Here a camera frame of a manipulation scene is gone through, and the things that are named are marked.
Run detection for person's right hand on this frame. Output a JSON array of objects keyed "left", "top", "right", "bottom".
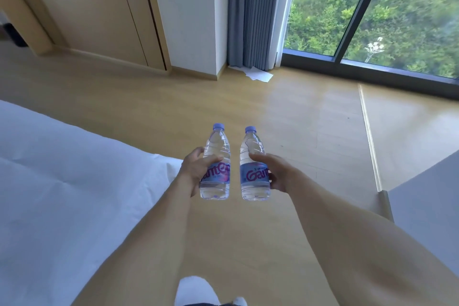
[{"left": 248, "top": 153, "right": 300, "bottom": 194}]

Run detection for white bed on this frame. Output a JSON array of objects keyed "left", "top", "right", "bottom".
[{"left": 0, "top": 99, "right": 184, "bottom": 306}]

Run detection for person's left forearm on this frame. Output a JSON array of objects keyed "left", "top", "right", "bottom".
[{"left": 71, "top": 176, "right": 194, "bottom": 306}]

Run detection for white paper sheet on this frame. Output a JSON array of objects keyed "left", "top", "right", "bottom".
[{"left": 229, "top": 65, "right": 274, "bottom": 83}]

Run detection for blue-cap water bottle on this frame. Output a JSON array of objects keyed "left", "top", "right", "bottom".
[
  {"left": 199, "top": 122, "right": 231, "bottom": 201},
  {"left": 239, "top": 125, "right": 272, "bottom": 202}
]

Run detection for white sheer curtain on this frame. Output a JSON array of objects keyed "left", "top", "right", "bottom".
[{"left": 274, "top": 0, "right": 303, "bottom": 68}]

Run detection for person's right forearm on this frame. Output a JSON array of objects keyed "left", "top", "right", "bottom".
[{"left": 288, "top": 173, "right": 459, "bottom": 306}]

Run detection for person's left hand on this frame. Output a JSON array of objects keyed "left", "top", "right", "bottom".
[{"left": 178, "top": 147, "right": 224, "bottom": 197}]

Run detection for grey blue curtain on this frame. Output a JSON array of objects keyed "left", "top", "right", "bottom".
[{"left": 228, "top": 0, "right": 284, "bottom": 72}]

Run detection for light denim shorts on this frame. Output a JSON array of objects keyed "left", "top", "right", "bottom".
[{"left": 175, "top": 276, "right": 221, "bottom": 306}]

